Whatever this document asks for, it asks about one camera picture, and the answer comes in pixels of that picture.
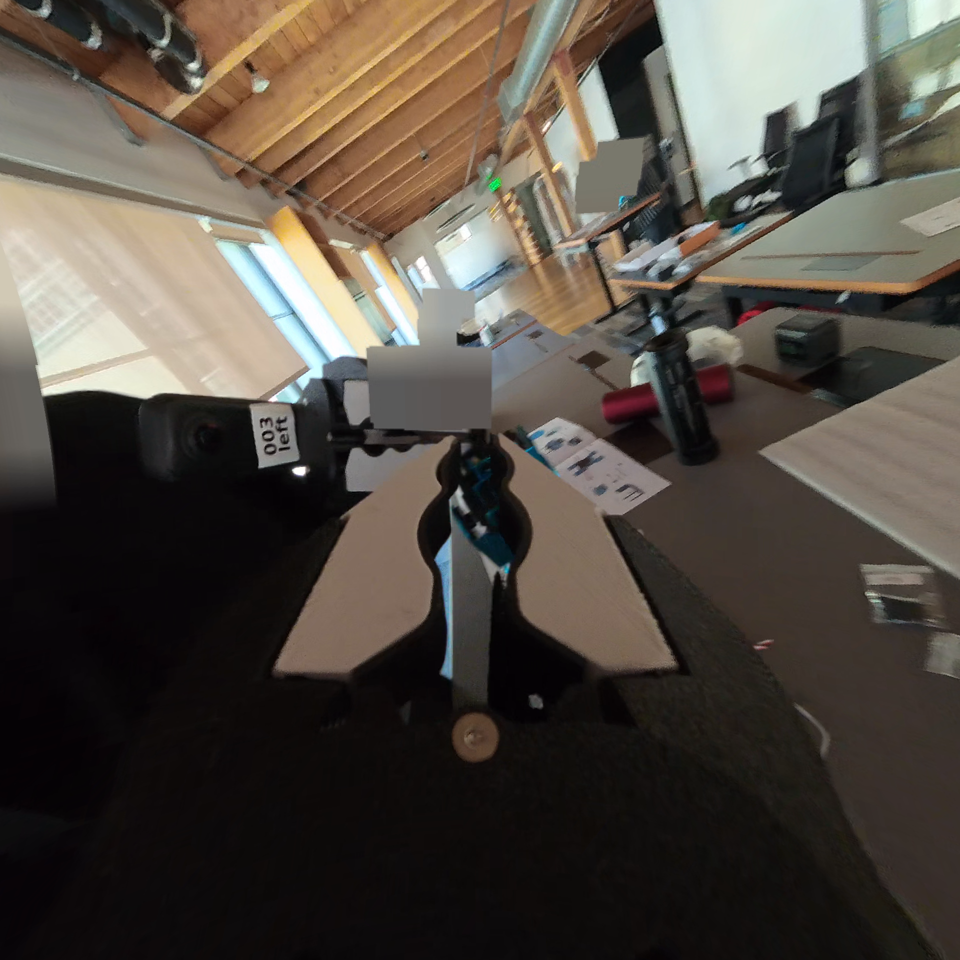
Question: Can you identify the large glass window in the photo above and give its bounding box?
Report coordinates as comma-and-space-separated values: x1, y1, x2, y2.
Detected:
0, 180, 421, 421

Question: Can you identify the blue toy robot arm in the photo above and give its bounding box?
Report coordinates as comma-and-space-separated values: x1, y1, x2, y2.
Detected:
448, 427, 543, 590

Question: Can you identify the assembly instruction manual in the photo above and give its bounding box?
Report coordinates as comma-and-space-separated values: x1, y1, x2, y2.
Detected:
521, 418, 672, 517

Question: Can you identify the grey desk with cable slot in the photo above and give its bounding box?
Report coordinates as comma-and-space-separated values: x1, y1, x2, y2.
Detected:
480, 315, 571, 354
491, 341, 654, 429

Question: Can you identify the person's black clothing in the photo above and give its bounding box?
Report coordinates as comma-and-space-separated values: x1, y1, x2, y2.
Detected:
0, 390, 354, 960

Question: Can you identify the white foam sheet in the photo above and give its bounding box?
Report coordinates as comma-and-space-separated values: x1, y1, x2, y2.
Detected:
759, 367, 960, 579

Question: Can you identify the black power station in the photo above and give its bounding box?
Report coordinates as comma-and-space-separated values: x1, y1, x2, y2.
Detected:
774, 313, 837, 361

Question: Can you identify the cluttered wooden desk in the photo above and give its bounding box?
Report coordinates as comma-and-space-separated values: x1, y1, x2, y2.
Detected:
609, 213, 792, 290

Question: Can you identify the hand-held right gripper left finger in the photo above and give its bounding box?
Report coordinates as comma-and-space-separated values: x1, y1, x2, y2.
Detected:
273, 437, 460, 682

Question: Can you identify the wooden standing desk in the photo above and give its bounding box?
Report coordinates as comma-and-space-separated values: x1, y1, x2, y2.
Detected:
551, 191, 669, 316

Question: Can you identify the crumpled white cloth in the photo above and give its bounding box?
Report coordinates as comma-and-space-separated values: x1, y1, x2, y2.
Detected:
631, 330, 745, 387

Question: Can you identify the black office chair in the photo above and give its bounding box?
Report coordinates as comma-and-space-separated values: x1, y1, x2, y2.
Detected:
817, 73, 864, 162
780, 112, 843, 215

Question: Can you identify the dark red metal bottle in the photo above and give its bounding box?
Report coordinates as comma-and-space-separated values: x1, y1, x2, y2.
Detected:
601, 363, 732, 425

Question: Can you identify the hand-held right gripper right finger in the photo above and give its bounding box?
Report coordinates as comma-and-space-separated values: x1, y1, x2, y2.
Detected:
491, 435, 680, 680

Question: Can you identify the black ceiling pipe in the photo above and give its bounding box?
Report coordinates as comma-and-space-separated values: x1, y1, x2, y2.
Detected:
0, 0, 106, 54
97, 0, 207, 95

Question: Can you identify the printed paper leaflet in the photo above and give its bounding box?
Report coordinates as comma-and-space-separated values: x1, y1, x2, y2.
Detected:
900, 196, 960, 237

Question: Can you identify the pile of small parts bags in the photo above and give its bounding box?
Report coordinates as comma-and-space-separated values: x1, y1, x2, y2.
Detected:
858, 562, 960, 676

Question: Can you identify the thin metal ceiling rail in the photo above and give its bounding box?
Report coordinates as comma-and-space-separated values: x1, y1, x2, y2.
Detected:
67, 67, 391, 241

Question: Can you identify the black flat pad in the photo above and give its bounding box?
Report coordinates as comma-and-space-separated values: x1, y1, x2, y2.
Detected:
813, 345, 946, 406

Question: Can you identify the grey desk with orange edge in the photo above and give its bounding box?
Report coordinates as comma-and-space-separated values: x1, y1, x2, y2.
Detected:
693, 168, 960, 297

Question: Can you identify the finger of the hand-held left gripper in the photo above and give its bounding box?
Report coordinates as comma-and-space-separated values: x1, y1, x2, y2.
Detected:
346, 442, 440, 495
360, 427, 492, 451

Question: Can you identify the black cylindrical object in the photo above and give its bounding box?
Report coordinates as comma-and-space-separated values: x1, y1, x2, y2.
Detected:
646, 333, 720, 466

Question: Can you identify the dark grey desk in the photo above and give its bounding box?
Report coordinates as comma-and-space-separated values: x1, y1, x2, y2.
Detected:
487, 307, 960, 960

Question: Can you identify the silver ceiling duct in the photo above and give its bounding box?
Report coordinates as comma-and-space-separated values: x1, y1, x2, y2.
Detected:
498, 0, 582, 121

